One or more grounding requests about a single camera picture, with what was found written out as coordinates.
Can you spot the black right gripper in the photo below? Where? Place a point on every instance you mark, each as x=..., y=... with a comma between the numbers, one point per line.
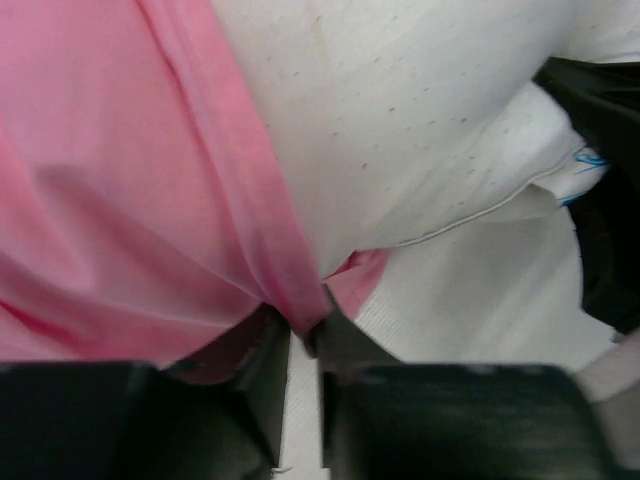
x=602, y=102

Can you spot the white blue pillow label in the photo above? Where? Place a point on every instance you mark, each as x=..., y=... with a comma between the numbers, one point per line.
x=579, y=174

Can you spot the white pillow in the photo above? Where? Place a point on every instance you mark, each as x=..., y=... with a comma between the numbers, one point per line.
x=416, y=127

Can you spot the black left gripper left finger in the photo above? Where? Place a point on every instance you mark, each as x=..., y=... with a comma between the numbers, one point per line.
x=245, y=372

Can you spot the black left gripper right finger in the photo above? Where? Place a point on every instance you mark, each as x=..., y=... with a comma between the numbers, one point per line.
x=339, y=346

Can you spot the pink floral pillowcase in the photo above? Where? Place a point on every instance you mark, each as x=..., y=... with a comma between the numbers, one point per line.
x=144, y=215

